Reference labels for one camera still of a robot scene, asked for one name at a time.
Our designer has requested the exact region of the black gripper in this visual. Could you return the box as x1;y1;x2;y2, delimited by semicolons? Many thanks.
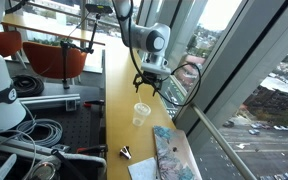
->
132;73;163;98

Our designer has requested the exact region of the clear plastic cup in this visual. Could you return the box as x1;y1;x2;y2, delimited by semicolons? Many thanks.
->
132;102;152;127

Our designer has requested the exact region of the black clamp orange pad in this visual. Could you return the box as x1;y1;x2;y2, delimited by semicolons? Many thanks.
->
76;143;109;158
83;99;106;109

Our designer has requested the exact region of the floral blue pink pouch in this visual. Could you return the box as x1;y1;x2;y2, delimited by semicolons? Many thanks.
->
153;125;203;180

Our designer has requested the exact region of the grey metal handrail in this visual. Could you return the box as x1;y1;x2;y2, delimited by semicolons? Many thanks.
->
168;74;258;180

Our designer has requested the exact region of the grey window mullion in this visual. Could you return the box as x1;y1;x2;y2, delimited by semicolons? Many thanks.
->
173;0;288;144

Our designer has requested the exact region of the white notepad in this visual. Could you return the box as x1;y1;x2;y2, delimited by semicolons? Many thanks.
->
127;156;158;180

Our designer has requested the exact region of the white padded tube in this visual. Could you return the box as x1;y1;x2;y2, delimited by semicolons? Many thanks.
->
50;151;108;169

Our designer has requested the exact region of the large orange chair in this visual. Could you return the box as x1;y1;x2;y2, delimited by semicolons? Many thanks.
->
22;41;88;84

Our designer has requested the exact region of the short aluminium extrusion bar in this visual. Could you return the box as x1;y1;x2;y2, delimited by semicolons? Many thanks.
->
17;93;82;112

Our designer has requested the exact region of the round shiny metal cap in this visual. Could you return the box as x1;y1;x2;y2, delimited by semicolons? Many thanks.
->
27;160;57;180

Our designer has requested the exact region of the long aluminium extrusion bar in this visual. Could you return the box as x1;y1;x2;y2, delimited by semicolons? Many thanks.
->
0;134;53;158

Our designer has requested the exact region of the small orange chair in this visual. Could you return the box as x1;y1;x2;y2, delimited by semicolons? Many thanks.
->
0;29;23;60

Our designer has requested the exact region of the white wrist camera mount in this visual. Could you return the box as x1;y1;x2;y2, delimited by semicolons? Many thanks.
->
140;63;172;77

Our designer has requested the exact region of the black camera stand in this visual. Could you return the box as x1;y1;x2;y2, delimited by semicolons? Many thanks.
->
59;12;102;90

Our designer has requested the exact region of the black flat camera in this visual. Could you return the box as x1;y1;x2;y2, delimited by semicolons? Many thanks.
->
84;3;114;15

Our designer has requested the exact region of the grey cable coil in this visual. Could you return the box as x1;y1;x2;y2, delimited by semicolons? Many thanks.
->
15;118;64;148

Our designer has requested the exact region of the black cable coil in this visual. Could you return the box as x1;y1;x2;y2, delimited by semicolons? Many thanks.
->
11;74;45;98

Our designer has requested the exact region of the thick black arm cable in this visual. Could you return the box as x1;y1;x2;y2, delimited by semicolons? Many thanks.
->
3;0;29;15

